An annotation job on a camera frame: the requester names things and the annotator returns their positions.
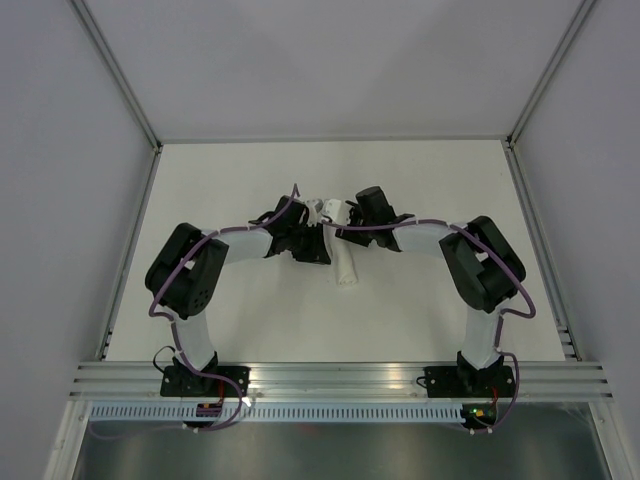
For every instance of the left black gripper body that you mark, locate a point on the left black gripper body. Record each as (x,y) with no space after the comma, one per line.
(304,242)

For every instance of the white cloth napkin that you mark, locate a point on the white cloth napkin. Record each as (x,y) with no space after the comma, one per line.
(341,259)

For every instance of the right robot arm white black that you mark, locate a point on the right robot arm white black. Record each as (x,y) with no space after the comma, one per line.
(486,272)

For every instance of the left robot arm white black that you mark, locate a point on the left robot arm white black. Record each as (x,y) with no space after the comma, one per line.
(184,275)

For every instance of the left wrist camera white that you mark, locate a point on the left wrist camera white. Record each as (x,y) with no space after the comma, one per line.
(314,211)

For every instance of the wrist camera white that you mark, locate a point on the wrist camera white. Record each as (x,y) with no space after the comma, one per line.
(336,212)
(314,211)

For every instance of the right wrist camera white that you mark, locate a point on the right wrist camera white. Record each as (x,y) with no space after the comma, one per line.
(336,212)

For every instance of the left side aluminium rail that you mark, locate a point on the left side aluminium rail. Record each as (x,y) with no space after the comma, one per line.
(131,238)

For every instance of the aluminium rail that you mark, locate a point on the aluminium rail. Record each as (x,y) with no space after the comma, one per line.
(367,382)
(131,238)
(549,275)

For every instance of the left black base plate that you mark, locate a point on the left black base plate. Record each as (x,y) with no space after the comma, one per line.
(235,382)

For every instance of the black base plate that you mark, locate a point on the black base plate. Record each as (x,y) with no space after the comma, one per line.
(445,382)
(235,382)

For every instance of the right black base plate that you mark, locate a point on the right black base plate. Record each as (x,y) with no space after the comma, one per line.
(445,382)

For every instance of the aluminium front rail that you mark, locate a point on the aluminium front rail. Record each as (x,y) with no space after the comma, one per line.
(367,382)

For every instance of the right side aluminium rail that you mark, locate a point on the right side aluminium rail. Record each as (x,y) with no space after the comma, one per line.
(549,275)

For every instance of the white slotted cable duct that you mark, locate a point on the white slotted cable duct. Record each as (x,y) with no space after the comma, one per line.
(282,412)

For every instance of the right aluminium frame post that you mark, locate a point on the right aluminium frame post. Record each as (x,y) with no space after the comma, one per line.
(560,53)

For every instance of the aluminium frame post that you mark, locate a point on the aluminium frame post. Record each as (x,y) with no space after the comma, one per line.
(560,53)
(100,43)

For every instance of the left aluminium frame post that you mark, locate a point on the left aluminium frame post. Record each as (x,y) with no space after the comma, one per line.
(100,43)

